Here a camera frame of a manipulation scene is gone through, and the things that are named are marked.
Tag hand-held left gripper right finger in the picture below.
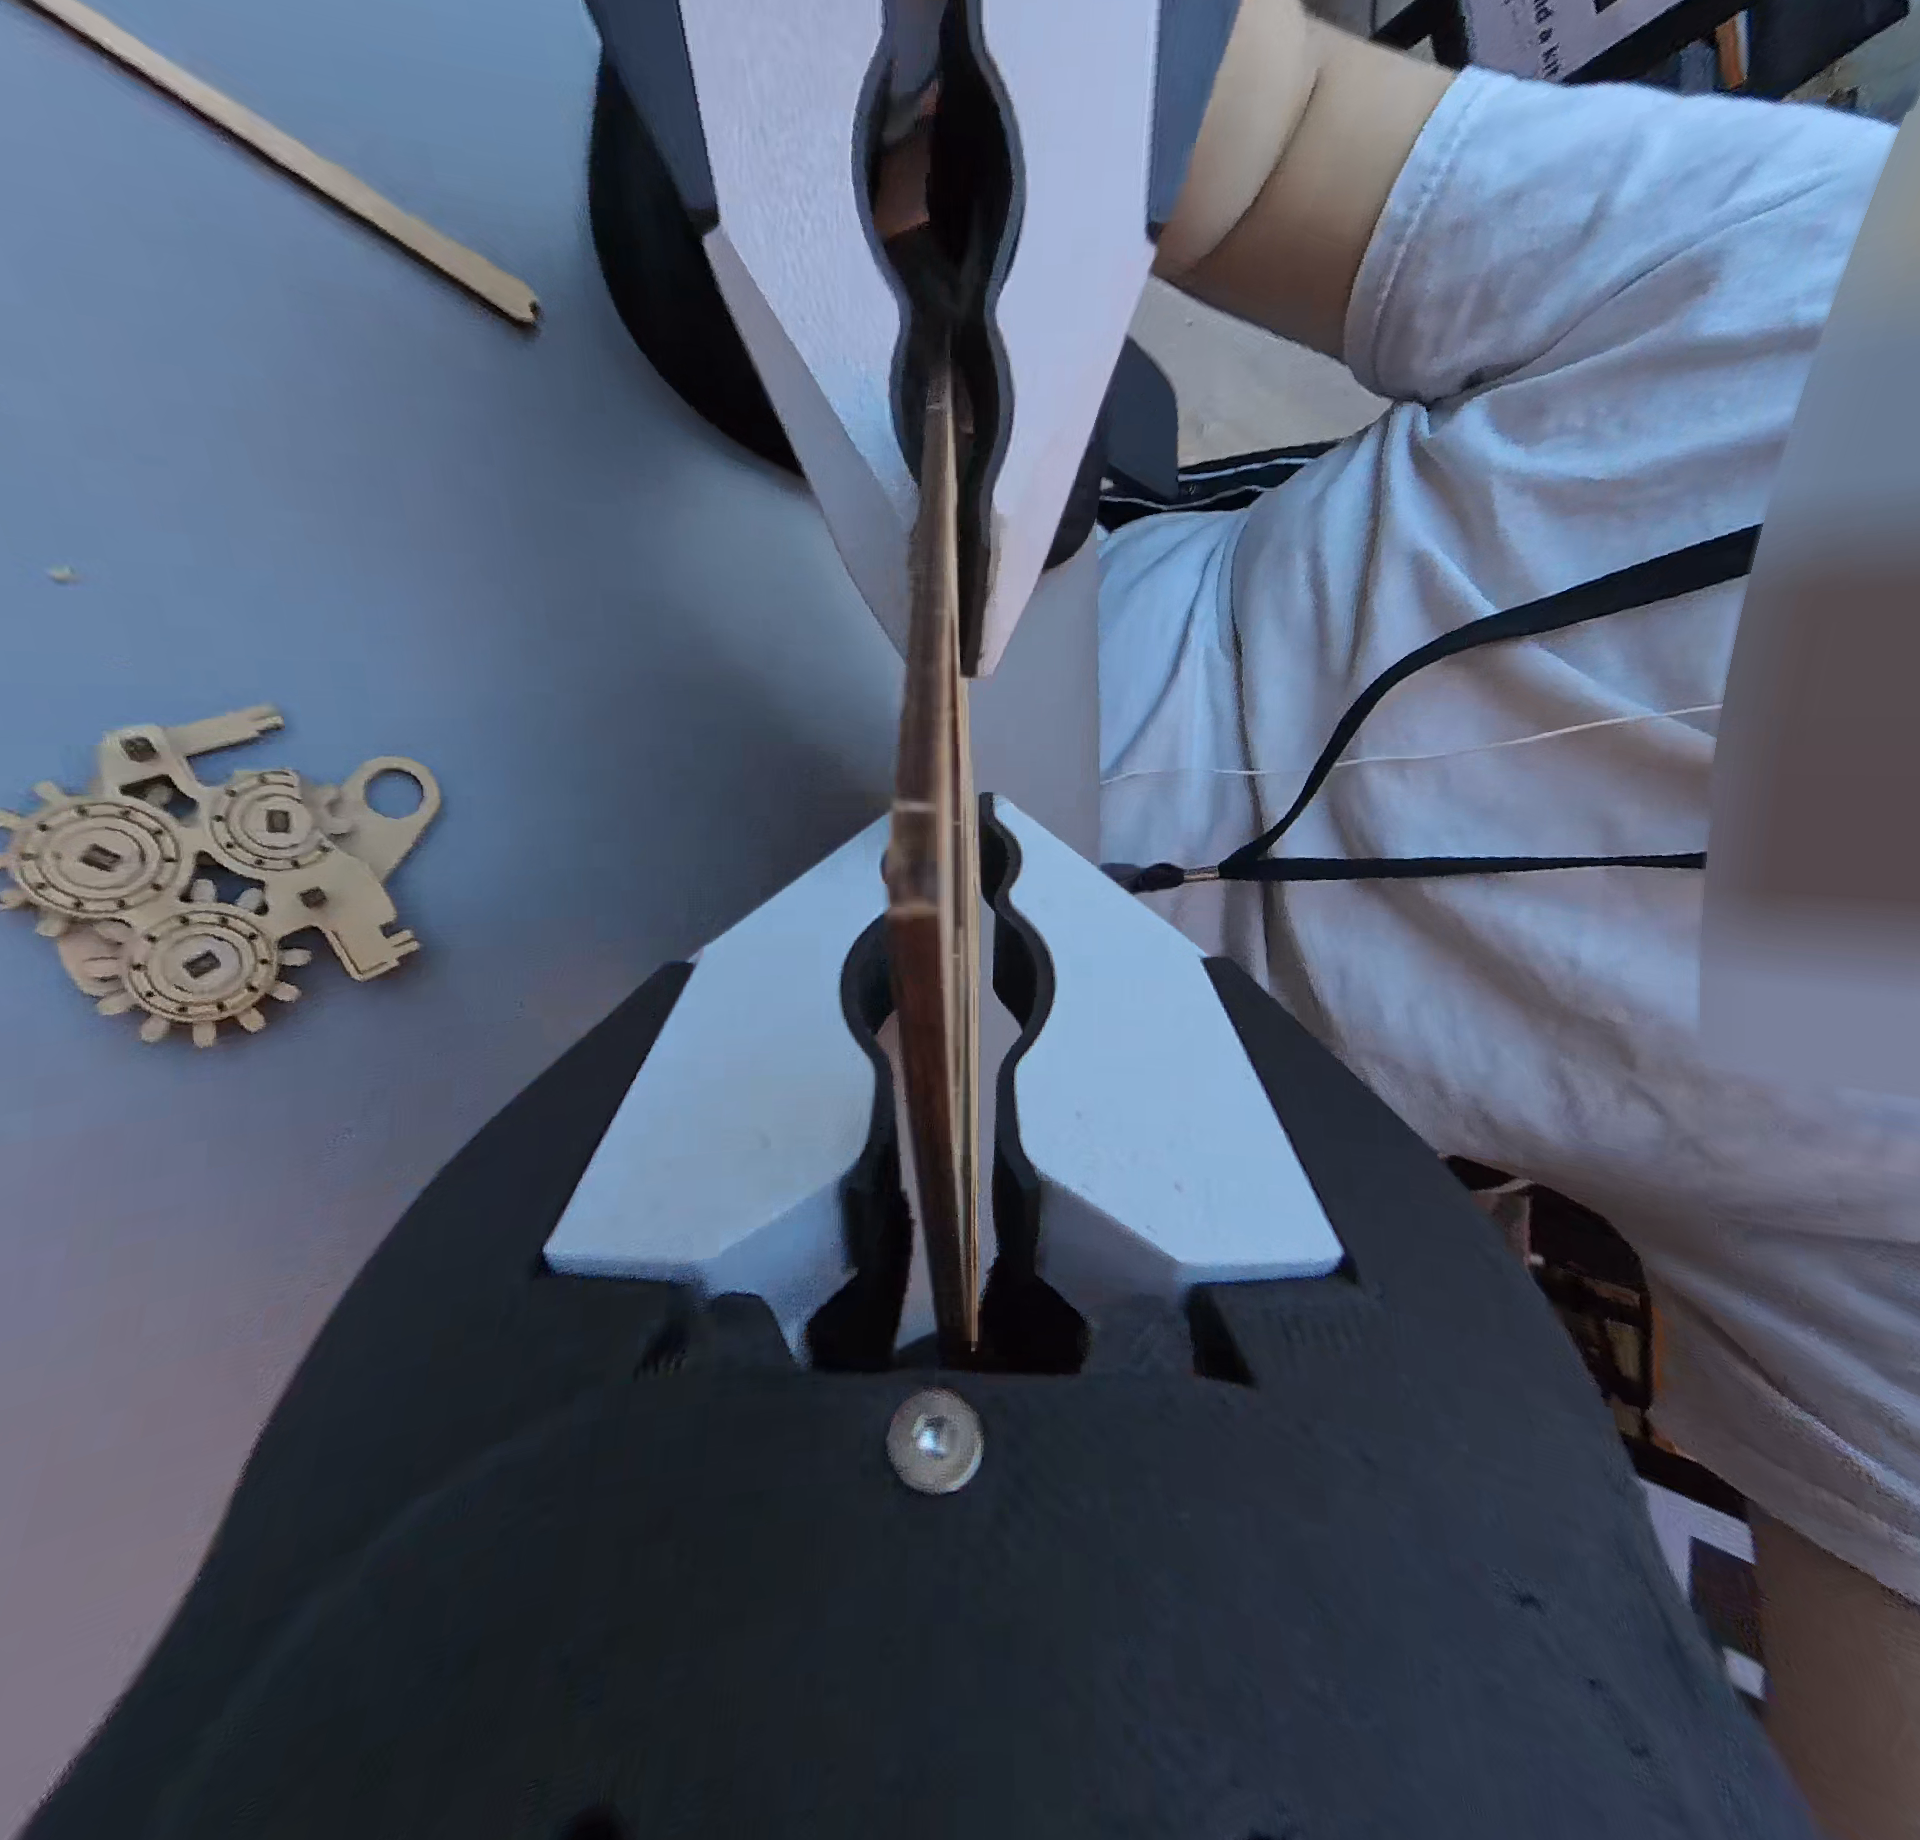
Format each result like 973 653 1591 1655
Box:
978 797 1348 1374

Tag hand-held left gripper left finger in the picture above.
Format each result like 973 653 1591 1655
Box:
543 805 919 1374

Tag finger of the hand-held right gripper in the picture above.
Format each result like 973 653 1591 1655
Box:
958 0 1175 679
666 0 963 672

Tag laser-cut wooden parts sheet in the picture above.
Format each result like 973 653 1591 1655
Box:
885 362 1005 1354

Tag wooden gear assembly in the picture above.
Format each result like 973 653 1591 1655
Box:
0 704 444 1050

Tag grey desk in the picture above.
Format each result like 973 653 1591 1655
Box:
0 0 1113 1438

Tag black cushioned pad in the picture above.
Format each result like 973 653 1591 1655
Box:
587 62 819 483

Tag pointed wooden stick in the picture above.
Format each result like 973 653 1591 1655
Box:
0 0 543 329

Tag person in white shirt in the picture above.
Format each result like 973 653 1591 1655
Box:
1099 62 1920 1608

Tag black lanyard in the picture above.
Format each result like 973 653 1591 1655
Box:
1102 524 1764 894

